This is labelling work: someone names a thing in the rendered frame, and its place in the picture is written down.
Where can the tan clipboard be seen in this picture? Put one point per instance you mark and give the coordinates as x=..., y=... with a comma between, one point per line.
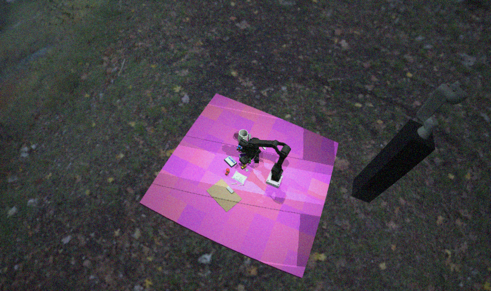
x=224, y=195

